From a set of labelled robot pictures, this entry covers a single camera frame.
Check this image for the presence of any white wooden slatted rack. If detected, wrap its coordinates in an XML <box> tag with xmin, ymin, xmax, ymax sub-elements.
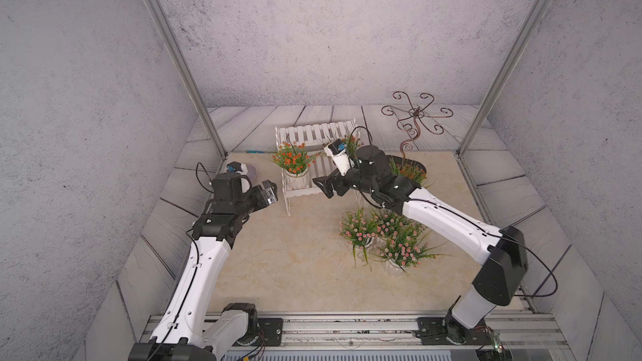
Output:
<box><xmin>275</xmin><ymin>119</ymin><xmax>356</xmax><ymax>216</ymax></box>

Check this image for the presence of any pink flower potted plant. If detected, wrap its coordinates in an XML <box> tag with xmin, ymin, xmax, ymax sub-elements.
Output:
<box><xmin>339</xmin><ymin>207</ymin><xmax>379</xmax><ymax>265</ymax></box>
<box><xmin>371</xmin><ymin>209</ymin><xmax>412</xmax><ymax>239</ymax></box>
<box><xmin>376</xmin><ymin>231</ymin><xmax>443</xmax><ymax>276</ymax></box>

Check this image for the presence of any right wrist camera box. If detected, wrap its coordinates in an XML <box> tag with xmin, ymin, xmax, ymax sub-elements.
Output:
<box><xmin>324</xmin><ymin>139</ymin><xmax>353</xmax><ymax>175</ymax></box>

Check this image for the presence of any pink flower potted plant back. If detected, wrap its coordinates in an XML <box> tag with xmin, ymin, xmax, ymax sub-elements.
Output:
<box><xmin>371</xmin><ymin>209</ymin><xmax>412</xmax><ymax>239</ymax></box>

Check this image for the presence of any purple ceramic bowl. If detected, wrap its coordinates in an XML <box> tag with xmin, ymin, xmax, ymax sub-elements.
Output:
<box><xmin>242</xmin><ymin>163</ymin><xmax>257</xmax><ymax>185</ymax></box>

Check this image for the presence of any orange flower potted plant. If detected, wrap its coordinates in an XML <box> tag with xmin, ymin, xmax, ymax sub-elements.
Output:
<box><xmin>272</xmin><ymin>141</ymin><xmax>319</xmax><ymax>191</ymax></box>

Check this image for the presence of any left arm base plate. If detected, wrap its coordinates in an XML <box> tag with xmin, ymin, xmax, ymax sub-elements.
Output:
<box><xmin>235</xmin><ymin>318</ymin><xmax>284</xmax><ymax>347</ymax></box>

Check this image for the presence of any pink flower potted plant front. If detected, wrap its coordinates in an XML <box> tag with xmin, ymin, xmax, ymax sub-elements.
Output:
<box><xmin>376</xmin><ymin>231</ymin><xmax>443</xmax><ymax>276</ymax></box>

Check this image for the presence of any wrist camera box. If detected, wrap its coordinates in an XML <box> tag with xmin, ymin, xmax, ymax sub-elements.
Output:
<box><xmin>324</xmin><ymin>139</ymin><xmax>353</xmax><ymax>175</ymax></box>
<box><xmin>226</xmin><ymin>161</ymin><xmax>248</xmax><ymax>175</ymax></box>

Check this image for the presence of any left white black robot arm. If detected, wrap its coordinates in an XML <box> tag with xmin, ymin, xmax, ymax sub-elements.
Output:
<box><xmin>128</xmin><ymin>162</ymin><xmax>279</xmax><ymax>360</ymax></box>

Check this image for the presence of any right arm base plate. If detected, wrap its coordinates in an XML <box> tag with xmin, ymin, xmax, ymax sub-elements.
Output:
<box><xmin>414</xmin><ymin>317</ymin><xmax>495</xmax><ymax>347</ymax></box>

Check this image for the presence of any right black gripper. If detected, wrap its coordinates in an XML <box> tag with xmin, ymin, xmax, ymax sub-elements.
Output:
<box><xmin>313</xmin><ymin>159</ymin><xmax>380</xmax><ymax>197</ymax></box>

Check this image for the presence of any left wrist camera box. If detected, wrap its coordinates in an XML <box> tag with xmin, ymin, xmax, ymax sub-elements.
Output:
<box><xmin>226</xmin><ymin>161</ymin><xmax>248</xmax><ymax>175</ymax></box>

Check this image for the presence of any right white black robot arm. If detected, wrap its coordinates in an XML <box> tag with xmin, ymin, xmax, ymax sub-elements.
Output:
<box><xmin>314</xmin><ymin>140</ymin><xmax>535</xmax><ymax>345</ymax></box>

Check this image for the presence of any red flower potted plant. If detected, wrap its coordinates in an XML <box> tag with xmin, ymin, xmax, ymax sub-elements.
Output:
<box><xmin>342</xmin><ymin>134</ymin><xmax>363</xmax><ymax>158</ymax></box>

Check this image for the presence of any bronze wire scroll stand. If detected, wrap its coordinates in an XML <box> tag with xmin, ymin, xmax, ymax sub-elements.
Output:
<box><xmin>381</xmin><ymin>90</ymin><xmax>454</xmax><ymax>166</ymax></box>

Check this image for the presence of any aluminium front rail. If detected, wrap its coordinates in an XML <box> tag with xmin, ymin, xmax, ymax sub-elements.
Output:
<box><xmin>139</xmin><ymin>313</ymin><xmax>573</xmax><ymax>361</ymax></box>

